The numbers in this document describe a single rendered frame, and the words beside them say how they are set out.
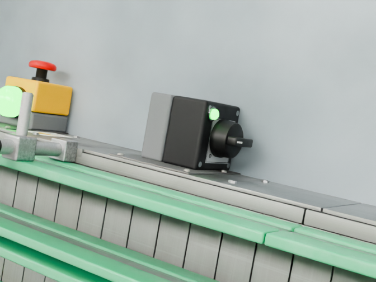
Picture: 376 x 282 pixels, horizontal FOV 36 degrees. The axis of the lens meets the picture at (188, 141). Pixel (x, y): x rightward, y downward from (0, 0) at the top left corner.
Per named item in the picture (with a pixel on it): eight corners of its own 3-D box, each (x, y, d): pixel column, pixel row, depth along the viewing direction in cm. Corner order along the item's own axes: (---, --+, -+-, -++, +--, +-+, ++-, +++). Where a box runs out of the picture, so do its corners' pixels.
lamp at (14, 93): (4, 115, 84) (-13, 113, 82) (9, 84, 84) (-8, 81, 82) (25, 120, 82) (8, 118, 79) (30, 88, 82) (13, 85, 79)
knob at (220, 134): (226, 157, 70) (250, 163, 68) (206, 156, 66) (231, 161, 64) (232, 120, 70) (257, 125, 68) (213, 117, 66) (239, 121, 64)
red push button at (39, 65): (19, 80, 85) (23, 57, 85) (41, 84, 88) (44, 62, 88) (38, 84, 83) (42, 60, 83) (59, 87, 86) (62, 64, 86)
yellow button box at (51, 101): (37, 126, 91) (-2, 122, 85) (44, 79, 91) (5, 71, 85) (68, 133, 87) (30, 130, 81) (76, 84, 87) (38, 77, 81)
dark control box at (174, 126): (179, 159, 76) (139, 157, 69) (189, 99, 76) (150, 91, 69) (233, 172, 72) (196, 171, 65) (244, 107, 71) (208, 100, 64)
